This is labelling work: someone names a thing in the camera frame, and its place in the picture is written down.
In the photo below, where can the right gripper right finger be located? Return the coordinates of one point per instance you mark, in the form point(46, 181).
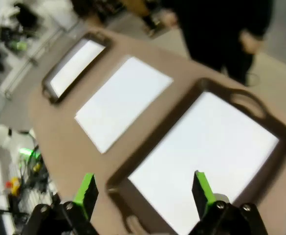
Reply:
point(202, 193)

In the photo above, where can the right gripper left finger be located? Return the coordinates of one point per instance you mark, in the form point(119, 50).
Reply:
point(85, 193)

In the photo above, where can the white A4 sheet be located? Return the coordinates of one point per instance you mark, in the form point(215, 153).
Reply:
point(76, 68)
point(206, 147)

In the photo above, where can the white A4 paper stack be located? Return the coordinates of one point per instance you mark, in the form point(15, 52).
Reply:
point(123, 102)

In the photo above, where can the person's left hand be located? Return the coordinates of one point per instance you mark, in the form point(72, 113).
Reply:
point(249, 41)

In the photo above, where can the person's right hand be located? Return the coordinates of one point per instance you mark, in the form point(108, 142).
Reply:
point(169, 18)

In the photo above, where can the yellow emergency stop box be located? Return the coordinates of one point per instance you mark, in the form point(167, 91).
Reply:
point(13, 187)

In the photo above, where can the person in black sweater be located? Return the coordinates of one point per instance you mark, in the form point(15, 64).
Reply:
point(213, 29)

